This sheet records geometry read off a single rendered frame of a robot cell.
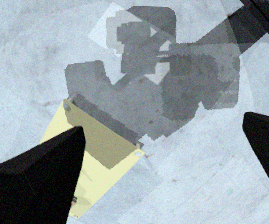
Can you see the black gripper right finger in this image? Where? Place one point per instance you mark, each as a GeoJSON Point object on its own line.
{"type": "Point", "coordinates": [256, 128]}

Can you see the pale yellow plate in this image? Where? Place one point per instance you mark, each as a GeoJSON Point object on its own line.
{"type": "Point", "coordinates": [107, 157]}

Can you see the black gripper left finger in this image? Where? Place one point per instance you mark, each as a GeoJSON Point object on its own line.
{"type": "Point", "coordinates": [37, 187]}

